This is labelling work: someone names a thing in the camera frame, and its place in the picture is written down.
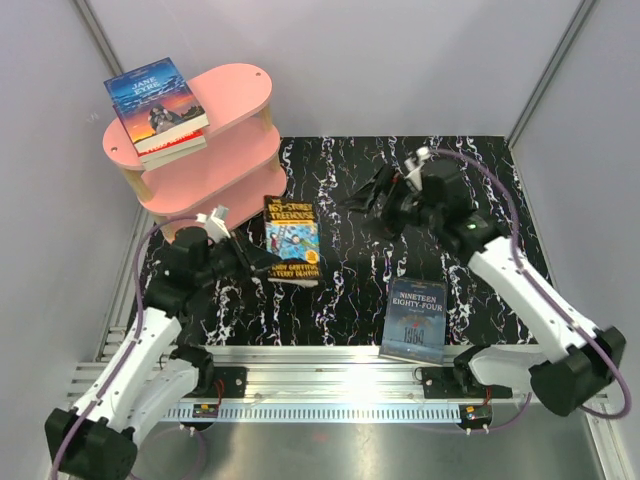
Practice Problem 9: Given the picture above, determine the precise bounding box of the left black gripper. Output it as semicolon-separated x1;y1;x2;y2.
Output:
195;228;282;287

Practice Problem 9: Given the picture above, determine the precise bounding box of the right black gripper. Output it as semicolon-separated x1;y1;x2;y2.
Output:
337;164;441;244

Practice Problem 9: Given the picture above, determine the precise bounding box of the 169-Storey Treehouse black book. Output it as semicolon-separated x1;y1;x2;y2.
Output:
263;196;322;287

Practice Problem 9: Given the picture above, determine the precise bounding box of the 13-Storey Treehouse red book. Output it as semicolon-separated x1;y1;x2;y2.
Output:
138;130;207;163

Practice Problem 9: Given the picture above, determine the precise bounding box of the Jane Eyre blue book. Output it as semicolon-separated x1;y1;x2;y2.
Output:
104;57;209;154

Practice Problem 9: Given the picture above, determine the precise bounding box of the purple paperback book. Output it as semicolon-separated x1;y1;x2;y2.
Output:
139;144;206;171

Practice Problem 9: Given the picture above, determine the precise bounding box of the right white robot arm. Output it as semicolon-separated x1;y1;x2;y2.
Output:
340;160;626;416

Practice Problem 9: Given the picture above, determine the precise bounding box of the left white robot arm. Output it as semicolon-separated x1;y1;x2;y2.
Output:
45;224;281;479

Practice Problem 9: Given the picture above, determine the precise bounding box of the black marble table mat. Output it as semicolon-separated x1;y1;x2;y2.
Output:
179;136;548;346

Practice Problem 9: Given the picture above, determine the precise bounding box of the pink three-tier shelf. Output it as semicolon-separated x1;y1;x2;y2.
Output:
103;63;287;241

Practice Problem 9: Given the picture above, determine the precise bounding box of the Nineteen Eighty-Four blue book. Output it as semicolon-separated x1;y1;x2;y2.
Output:
379;277;447;366

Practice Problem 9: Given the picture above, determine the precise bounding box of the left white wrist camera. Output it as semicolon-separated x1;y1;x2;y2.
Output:
196;205;231;243

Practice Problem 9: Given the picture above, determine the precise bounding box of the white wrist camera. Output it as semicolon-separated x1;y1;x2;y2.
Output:
196;205;231;243
404;146;431;191

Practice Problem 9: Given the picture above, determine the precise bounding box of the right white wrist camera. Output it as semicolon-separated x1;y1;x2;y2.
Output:
404;146;431;191

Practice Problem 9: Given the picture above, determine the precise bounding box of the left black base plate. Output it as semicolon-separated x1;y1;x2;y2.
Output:
188;366;248;399

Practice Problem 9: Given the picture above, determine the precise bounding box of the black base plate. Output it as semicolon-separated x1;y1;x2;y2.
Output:
188;366;248;399
415;367;513;400

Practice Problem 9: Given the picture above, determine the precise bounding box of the aluminium rail frame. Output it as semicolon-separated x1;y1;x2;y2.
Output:
47;199;624;480

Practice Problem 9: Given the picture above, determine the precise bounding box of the slotted white cable duct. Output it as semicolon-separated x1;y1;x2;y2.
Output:
161;403;461;424

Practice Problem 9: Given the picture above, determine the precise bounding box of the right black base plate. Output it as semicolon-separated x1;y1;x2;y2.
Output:
415;367;513;400

